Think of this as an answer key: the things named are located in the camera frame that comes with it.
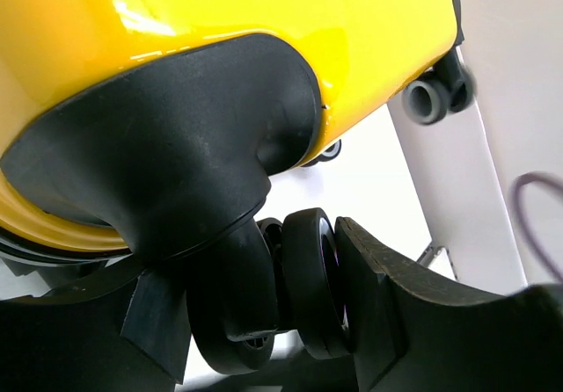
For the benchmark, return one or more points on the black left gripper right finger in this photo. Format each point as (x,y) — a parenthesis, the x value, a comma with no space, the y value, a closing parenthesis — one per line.
(414,330)

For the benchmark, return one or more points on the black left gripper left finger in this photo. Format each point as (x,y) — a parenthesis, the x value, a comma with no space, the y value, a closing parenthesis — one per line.
(122,328)

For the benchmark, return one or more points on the yellow hard-shell suitcase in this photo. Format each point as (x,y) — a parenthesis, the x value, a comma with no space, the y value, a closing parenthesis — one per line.
(154,126)

